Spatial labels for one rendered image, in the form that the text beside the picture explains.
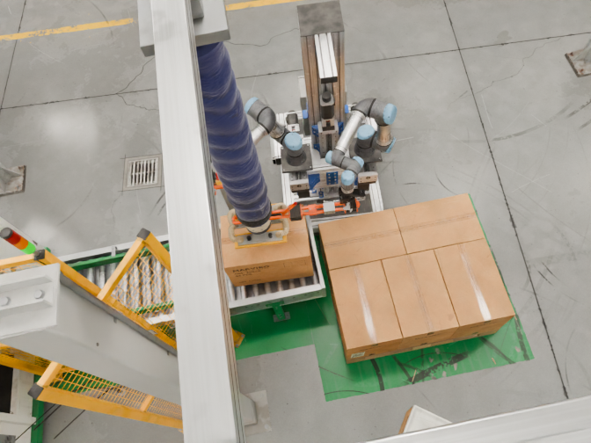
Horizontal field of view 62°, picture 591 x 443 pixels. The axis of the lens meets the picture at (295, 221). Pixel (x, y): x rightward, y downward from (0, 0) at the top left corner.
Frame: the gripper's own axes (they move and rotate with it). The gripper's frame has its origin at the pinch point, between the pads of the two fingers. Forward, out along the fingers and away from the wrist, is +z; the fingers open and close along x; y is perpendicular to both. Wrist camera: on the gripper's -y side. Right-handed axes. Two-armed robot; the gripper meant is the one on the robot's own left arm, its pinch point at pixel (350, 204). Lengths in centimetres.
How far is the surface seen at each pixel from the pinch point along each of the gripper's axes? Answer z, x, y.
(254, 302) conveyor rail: 67, 36, 74
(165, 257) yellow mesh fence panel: -58, 48, 98
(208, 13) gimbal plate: -161, 6, 51
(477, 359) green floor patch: 126, 82, -89
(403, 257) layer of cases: 71, 12, -39
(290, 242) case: 31, 7, 42
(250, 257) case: 31, 15, 70
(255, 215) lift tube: -21, 11, 58
